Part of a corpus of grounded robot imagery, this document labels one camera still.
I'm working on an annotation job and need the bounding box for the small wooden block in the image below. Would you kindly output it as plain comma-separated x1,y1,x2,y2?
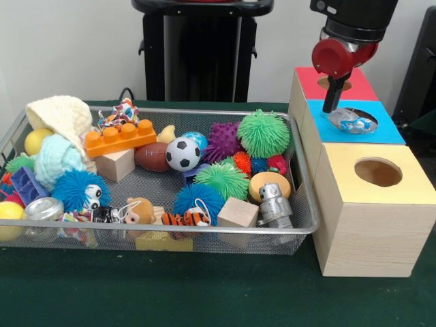
94,148,136,183
217,198,260,229

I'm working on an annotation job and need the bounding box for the blue spiky ball with eyes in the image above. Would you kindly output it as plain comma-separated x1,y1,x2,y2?
50,169,110,213

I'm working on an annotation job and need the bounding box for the purple toy block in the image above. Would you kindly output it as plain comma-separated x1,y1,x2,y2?
180,163,208,186

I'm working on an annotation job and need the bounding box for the clear plastic packet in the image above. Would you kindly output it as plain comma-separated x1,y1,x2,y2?
328,107,379,134

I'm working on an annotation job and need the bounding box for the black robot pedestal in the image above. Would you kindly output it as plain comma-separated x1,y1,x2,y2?
131,0,275,103

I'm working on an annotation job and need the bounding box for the green spiky ball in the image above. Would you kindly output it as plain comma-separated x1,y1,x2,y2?
194,161,250,202

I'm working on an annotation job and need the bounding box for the silver toy robot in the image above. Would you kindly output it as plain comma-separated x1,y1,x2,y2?
258,183,295,230

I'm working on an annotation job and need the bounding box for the green furry ball with eyes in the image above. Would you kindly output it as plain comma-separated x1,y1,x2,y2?
236,109,291,159

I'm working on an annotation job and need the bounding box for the silver metal can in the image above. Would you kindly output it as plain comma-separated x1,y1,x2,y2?
24,198,64,223

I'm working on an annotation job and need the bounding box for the orange toy building block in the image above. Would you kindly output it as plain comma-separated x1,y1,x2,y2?
84,119,158,159

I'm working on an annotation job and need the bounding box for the yellow smiley face ball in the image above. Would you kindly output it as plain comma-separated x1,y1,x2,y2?
25,127,55,155

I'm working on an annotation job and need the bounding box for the black chair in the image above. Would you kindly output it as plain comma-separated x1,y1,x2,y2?
394,5,436,137

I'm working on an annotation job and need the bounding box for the plain yellow ball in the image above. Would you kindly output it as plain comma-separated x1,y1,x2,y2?
0,201,25,240

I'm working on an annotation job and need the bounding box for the toy hamburger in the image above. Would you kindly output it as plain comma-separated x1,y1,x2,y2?
248,171,292,204

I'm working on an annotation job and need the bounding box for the dark green table cloth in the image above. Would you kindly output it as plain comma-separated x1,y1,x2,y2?
0,100,436,327

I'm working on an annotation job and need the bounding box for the small brown basketball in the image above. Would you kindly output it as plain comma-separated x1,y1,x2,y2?
134,142,171,172

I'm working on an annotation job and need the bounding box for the shallow clear mesh bin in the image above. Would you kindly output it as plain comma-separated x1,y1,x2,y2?
0,107,320,255

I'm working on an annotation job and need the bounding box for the light teal knitted cloth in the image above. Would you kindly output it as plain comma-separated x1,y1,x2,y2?
34,133,87,190

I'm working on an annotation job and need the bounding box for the black and white soccer ball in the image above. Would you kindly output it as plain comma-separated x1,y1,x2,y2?
166,136,202,172

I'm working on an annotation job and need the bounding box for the cream knitted cloth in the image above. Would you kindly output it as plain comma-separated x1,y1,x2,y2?
26,95,95,171

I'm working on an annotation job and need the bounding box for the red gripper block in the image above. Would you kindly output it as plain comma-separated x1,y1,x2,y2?
311,37,379,114

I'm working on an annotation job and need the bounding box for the wooden box with three holes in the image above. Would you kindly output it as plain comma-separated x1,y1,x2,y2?
286,66,436,278

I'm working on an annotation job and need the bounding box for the purple spiky ball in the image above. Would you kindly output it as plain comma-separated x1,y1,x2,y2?
206,122,243,164

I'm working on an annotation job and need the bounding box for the globe print ball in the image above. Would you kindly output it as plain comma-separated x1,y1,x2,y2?
183,132,208,152

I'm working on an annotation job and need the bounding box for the black cable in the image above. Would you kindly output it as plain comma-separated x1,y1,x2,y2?
119,87,137,103

